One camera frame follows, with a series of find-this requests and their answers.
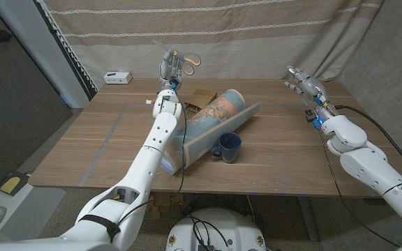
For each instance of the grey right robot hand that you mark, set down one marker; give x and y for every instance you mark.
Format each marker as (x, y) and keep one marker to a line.
(309, 89)

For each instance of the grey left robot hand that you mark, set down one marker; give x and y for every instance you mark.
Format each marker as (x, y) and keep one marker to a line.
(169, 69)

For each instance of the grey orange scissors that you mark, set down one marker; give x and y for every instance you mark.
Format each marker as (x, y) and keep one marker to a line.
(181, 54)

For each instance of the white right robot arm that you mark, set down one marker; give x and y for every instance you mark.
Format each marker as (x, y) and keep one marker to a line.
(368, 157)

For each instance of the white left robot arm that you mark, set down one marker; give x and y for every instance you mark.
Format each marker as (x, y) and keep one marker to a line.
(152, 150)

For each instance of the rolled world map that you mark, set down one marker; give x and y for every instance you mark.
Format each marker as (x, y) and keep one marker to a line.
(215, 115)

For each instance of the brown paper bag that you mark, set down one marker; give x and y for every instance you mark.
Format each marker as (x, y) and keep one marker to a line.
(201, 97)

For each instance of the white power strip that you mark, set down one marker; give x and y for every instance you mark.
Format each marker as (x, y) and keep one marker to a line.
(117, 77)

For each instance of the beige striped curtain backdrop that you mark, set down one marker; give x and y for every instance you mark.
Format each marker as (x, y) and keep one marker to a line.
(257, 45)

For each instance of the dark blue mug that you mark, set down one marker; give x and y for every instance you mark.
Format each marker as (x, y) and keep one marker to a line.
(229, 148)

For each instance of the black triangle-patterned trim strip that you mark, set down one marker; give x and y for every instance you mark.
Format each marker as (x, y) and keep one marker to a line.
(68, 52)

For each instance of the white table leg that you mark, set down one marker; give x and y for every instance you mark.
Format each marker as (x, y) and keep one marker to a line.
(307, 219)

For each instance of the cardboard scraps pile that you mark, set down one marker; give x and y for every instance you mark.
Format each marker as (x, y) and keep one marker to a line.
(166, 204)

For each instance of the dark textured door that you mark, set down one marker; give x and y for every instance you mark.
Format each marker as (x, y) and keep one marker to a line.
(9, 104)

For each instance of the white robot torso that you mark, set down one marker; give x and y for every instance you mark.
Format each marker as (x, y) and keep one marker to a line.
(218, 226)

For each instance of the white door frame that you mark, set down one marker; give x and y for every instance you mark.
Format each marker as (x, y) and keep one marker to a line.
(37, 45)

